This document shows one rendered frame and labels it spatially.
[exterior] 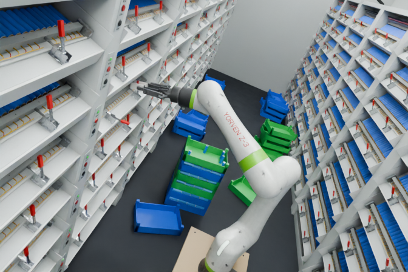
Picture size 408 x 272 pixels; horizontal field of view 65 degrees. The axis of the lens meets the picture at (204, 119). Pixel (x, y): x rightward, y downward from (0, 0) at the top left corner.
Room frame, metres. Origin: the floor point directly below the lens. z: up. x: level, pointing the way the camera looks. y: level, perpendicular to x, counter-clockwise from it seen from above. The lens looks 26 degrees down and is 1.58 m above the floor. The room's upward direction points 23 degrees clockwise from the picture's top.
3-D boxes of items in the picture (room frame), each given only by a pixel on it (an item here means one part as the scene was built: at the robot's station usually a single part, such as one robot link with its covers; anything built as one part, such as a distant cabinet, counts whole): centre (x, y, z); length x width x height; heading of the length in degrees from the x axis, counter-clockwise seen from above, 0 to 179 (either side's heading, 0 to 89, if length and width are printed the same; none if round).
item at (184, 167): (1.84, -0.11, 0.36); 0.30 x 0.20 x 0.08; 97
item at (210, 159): (1.84, -0.11, 0.44); 0.30 x 0.20 x 0.08; 97
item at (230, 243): (1.07, -0.32, 0.48); 0.16 x 0.13 x 0.19; 149
